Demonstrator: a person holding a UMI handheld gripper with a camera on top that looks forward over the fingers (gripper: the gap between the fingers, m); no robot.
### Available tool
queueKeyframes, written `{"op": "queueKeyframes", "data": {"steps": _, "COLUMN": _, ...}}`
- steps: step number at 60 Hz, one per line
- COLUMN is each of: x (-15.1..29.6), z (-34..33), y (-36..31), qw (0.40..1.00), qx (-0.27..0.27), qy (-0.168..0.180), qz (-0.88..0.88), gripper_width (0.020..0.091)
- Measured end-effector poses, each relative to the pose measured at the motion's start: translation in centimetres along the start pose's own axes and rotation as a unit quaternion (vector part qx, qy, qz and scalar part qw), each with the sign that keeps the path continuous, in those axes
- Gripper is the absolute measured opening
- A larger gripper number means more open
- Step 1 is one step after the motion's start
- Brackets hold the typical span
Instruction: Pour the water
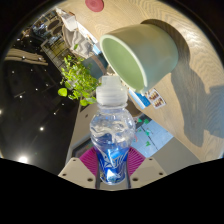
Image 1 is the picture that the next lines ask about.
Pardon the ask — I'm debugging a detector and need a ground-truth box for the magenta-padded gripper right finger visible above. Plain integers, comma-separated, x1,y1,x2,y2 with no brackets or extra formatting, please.
125,147,168,189

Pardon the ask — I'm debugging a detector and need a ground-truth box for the clear blue-label drink bottle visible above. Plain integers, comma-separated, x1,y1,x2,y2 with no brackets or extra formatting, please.
89,75,137,185

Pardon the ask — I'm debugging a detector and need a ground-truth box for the small blue white box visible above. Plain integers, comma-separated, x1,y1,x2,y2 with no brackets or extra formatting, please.
128,89,152,110

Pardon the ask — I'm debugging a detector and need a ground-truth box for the group of dining chairs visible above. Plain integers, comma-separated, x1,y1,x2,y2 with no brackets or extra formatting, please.
31,14,64,38

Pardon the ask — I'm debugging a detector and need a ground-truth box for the pill blister pack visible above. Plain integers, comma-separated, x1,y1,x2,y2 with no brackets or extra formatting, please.
146,88,167,110

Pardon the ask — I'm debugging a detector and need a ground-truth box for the flat round red coaster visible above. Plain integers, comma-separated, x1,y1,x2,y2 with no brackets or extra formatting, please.
84,0,105,13

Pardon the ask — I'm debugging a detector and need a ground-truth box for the group of ceiling lights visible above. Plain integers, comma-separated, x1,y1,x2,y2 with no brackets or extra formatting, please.
0,63,49,164

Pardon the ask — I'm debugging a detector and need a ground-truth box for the pale green mug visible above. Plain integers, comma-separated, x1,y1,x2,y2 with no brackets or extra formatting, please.
99,23,180,95

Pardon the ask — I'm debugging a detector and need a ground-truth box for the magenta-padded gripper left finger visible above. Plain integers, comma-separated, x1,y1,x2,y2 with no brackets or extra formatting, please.
58,147,101,190

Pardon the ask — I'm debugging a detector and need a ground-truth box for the green potted plant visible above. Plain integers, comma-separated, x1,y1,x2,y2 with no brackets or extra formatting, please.
57,43,109,108

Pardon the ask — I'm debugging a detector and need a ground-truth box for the white orange carton box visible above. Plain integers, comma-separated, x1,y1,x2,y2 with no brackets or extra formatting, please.
58,9,79,31

